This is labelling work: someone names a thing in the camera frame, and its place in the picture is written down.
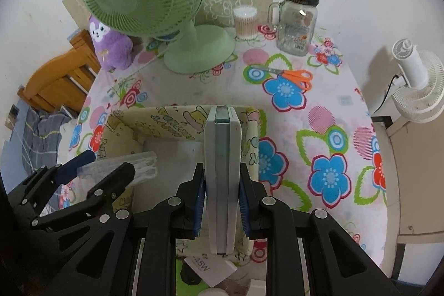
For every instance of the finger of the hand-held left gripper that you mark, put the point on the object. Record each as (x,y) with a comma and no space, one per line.
(74,167)
(116,180)

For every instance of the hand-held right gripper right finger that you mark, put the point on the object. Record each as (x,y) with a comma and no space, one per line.
(244,209)

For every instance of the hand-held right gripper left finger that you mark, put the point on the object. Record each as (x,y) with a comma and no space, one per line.
(199,209)

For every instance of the clear plastic box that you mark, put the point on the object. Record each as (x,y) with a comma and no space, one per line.
(138,164)

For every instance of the white rectangular case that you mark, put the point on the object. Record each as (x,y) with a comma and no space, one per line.
(222,178)

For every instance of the yellow cartoon print storage box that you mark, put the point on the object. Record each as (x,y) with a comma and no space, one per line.
(166,129)

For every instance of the grey plaid blanket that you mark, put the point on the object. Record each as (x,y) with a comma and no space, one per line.
(38,133)

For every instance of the white cylinder roll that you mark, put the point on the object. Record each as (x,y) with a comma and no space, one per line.
(215,270)

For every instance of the black round object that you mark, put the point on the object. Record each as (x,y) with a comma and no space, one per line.
(189,277)

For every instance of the white round container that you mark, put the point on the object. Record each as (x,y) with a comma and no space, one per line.
(215,292)

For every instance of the wooden chair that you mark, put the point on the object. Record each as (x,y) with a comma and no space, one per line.
(59,74)

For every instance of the floral tablecloth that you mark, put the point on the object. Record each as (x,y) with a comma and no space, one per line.
(208,88)

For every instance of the purple plush toy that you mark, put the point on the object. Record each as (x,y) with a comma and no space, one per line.
(111,46)

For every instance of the green desk fan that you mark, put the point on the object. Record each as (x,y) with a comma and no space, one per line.
(194,53)

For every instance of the glass jar mug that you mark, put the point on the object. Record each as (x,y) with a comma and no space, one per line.
(295,36)

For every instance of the cotton swab container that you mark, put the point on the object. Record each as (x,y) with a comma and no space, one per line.
(245,25)

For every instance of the white wall fan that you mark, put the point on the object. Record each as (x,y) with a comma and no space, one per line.
(416,70)

